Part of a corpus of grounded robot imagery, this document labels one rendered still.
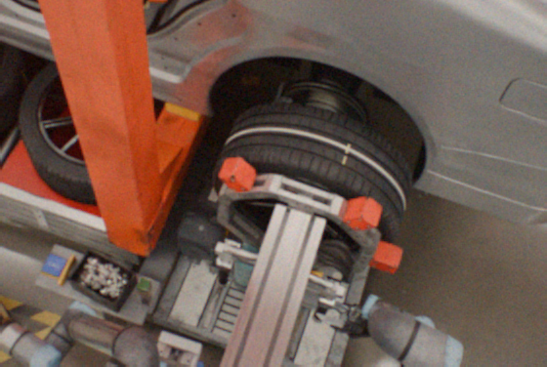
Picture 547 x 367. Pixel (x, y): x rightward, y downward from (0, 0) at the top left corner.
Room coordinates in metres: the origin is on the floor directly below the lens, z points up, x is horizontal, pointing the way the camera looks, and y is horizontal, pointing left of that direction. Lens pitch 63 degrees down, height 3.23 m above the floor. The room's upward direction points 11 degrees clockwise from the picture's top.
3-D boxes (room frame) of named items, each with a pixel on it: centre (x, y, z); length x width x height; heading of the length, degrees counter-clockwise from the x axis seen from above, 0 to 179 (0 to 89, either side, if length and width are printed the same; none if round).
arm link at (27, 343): (0.36, 0.50, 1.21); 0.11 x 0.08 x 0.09; 68
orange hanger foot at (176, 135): (1.33, 0.39, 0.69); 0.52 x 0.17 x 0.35; 171
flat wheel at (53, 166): (1.49, 0.72, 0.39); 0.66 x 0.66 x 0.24
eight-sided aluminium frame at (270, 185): (1.00, -0.12, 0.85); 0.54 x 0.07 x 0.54; 81
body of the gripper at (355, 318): (0.72, -0.39, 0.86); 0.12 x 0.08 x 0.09; 81
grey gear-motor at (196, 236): (1.24, 0.20, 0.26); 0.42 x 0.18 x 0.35; 171
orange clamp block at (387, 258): (0.96, -0.43, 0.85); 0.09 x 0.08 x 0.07; 81
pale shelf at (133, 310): (0.80, 0.55, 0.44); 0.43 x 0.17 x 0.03; 81
